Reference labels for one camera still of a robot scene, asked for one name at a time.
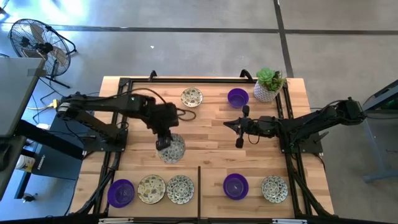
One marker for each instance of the grey blue metal stand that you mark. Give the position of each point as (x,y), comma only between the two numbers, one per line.
(379,149)

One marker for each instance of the black desk leg beam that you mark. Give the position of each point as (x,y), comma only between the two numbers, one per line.
(46,140)

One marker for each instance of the teal patterned mini bowl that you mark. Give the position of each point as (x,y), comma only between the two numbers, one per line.
(175,152)
(180,189)
(274,188)

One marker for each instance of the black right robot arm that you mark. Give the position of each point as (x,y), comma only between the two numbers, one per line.
(311,119)

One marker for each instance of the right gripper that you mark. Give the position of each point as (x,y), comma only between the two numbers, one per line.
(258,127)

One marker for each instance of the black aluminium table frame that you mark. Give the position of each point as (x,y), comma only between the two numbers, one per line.
(186,80)

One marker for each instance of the black computer case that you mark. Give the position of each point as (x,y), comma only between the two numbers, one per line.
(59,165)

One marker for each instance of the white container with yellow label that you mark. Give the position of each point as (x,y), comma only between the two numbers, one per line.
(25,161)

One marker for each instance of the silver frame bracket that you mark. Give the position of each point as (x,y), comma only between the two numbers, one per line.
(286,221)
(115,220)

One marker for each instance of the succulent in white patterned pot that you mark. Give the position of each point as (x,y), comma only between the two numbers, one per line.
(264,93)

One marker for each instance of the yellow patterned mini bowl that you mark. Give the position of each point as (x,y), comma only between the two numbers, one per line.
(191,97)

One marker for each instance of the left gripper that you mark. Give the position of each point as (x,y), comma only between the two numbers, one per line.
(164,118)

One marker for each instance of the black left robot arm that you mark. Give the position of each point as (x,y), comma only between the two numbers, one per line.
(102,101)

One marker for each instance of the grey desk top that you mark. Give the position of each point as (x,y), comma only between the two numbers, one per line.
(15,93)

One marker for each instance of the patterned plate bottom left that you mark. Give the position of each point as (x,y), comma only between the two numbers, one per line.
(151,188)

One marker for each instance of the black floor fan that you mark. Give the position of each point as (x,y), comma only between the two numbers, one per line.
(38,46)

